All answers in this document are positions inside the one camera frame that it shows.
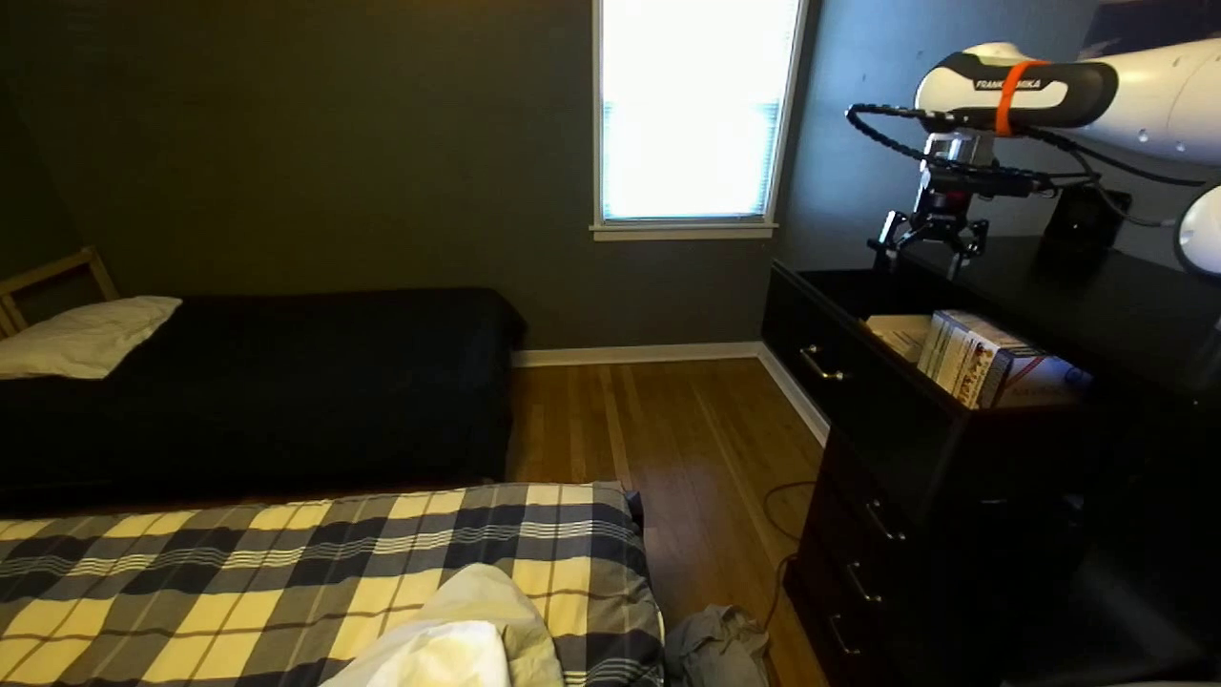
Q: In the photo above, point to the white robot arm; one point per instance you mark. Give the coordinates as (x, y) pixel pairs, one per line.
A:
(1159, 101)

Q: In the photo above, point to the grey clothing on floor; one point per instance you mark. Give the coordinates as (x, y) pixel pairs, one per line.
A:
(718, 647)

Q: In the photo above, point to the black wooden dresser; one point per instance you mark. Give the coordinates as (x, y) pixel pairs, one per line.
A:
(1060, 543)

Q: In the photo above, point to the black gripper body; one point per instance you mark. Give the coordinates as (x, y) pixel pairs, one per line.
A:
(951, 175)

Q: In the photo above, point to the books in drawer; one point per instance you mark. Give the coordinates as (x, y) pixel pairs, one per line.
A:
(990, 367)

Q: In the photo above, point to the bright window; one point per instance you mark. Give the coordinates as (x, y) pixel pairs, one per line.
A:
(688, 115)

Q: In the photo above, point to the white pillow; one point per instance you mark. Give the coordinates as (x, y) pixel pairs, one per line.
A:
(86, 340)

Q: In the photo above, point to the black bed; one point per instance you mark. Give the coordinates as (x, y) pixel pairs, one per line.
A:
(278, 395)

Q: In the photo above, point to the open dresser drawer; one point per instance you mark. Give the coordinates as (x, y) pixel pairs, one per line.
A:
(919, 452)

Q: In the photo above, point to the yellow plaid bed blanket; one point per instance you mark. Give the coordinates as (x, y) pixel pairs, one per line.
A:
(291, 595)

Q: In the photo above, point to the wooden headboard frame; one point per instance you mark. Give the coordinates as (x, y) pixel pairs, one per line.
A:
(12, 289)

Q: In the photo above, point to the black box on dresser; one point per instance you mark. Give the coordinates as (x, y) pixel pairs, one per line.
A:
(1084, 227)

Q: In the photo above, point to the white crumpled cloth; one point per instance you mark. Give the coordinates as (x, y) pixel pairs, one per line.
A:
(476, 633)

